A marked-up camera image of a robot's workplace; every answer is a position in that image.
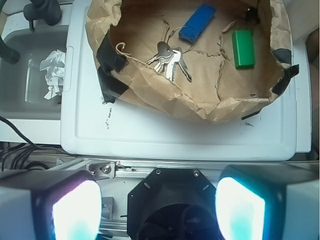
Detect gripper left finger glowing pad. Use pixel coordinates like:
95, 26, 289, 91
0, 170, 102, 240

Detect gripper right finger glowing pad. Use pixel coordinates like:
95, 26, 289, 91
215, 163, 320, 240

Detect silver keys bunch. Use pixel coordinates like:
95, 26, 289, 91
145, 25, 196, 82

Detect white plastic tray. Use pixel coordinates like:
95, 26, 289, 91
60, 0, 297, 161

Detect crumpled white paper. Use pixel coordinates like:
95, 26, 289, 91
39, 49, 66, 100

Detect brown paper bag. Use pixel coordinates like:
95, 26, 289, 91
85, 0, 299, 123

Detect green plastic block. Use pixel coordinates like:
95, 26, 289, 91
231, 29, 256, 69

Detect blue sponge block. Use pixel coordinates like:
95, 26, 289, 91
178, 4, 216, 44

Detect black faucet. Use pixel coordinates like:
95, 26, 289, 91
23, 0, 62, 31

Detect metal corner bracket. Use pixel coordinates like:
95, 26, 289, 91
85, 161, 116, 181

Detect black cables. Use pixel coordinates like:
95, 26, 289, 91
0, 116, 76, 172

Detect black octagonal mount plate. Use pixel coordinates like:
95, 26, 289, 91
127, 168, 223, 240

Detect black hose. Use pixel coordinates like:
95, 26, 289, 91
0, 34, 21, 65

